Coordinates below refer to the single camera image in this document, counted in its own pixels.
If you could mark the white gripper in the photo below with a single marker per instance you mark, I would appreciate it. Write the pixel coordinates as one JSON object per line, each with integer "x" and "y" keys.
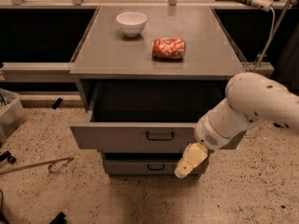
{"x": 207, "y": 134}

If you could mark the white ceramic bowl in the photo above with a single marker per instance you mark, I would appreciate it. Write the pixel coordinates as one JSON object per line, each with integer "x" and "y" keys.
{"x": 131, "y": 23}

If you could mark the clear plastic storage bin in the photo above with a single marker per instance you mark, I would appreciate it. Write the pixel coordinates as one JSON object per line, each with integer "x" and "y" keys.
{"x": 11, "y": 114}

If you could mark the black clip on floor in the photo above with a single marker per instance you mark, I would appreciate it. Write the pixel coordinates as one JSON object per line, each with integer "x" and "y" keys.
{"x": 7, "y": 156}

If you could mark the grey side rail beam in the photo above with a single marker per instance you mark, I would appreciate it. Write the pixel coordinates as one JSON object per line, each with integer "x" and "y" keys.
{"x": 37, "y": 72}

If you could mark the grey drawer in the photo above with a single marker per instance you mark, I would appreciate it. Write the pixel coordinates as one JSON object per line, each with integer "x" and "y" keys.
{"x": 140, "y": 167}
{"x": 143, "y": 116}

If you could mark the black block on floor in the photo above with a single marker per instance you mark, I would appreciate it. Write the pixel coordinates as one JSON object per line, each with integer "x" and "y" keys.
{"x": 57, "y": 103}

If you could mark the grey top drawer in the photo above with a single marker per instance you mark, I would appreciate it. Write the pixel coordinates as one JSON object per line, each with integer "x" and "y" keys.
{"x": 143, "y": 116}

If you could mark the black object bottom edge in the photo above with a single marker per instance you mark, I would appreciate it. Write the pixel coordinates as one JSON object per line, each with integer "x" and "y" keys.
{"x": 59, "y": 219}

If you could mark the grey bottom drawer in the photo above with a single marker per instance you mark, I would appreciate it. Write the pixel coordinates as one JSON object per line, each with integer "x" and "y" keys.
{"x": 140, "y": 167}

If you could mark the crushed orange soda can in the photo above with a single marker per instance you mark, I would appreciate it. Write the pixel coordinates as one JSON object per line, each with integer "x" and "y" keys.
{"x": 168, "y": 48}

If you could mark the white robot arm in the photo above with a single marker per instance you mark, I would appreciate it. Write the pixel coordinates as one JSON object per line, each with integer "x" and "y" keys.
{"x": 249, "y": 100}

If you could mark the metal rod on floor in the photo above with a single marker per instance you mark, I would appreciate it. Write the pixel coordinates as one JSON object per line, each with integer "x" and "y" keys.
{"x": 25, "y": 167}

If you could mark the grey drawer cabinet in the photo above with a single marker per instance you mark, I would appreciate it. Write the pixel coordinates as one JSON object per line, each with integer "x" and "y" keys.
{"x": 146, "y": 74}

